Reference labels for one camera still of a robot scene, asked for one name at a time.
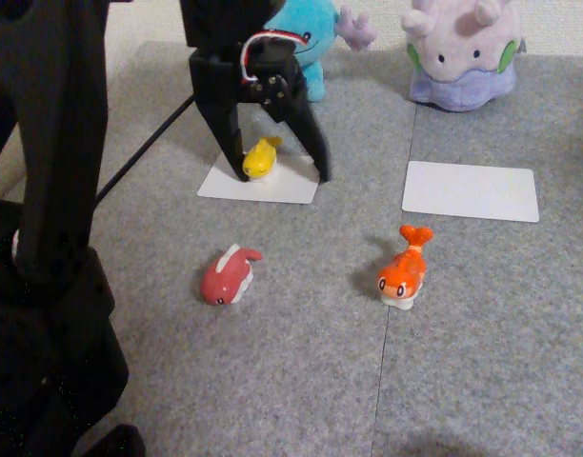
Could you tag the red tuna sushi toy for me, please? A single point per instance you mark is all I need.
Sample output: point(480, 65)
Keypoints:
point(225, 281)

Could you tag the purple Goomy plush toy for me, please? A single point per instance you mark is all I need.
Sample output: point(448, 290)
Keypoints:
point(463, 52)

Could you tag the yellow egg sushi toy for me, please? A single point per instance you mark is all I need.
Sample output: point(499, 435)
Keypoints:
point(258, 159)

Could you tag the white rectangular card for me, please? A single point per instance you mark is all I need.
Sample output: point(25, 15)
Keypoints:
point(272, 192)
point(470, 191)

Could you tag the blue Wooper plush toy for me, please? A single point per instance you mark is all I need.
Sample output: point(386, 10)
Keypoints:
point(315, 19)

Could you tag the gray carpet mat tile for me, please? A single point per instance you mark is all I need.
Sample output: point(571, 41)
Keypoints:
point(296, 362)
point(487, 362)

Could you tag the orange shrimp sushi toy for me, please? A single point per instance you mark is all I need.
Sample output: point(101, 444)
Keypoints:
point(403, 276)

